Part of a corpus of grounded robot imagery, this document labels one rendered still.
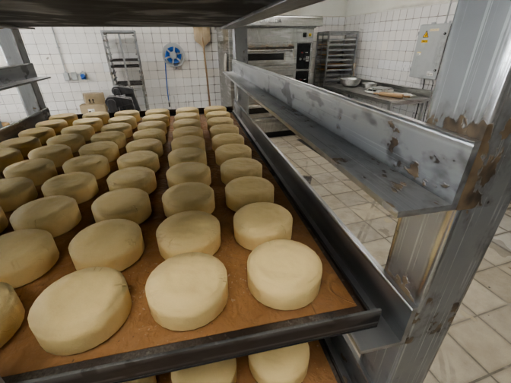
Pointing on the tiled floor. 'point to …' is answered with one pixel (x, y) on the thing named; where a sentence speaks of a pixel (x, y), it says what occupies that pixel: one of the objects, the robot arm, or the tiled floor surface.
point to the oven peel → (202, 35)
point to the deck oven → (271, 59)
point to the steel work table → (385, 96)
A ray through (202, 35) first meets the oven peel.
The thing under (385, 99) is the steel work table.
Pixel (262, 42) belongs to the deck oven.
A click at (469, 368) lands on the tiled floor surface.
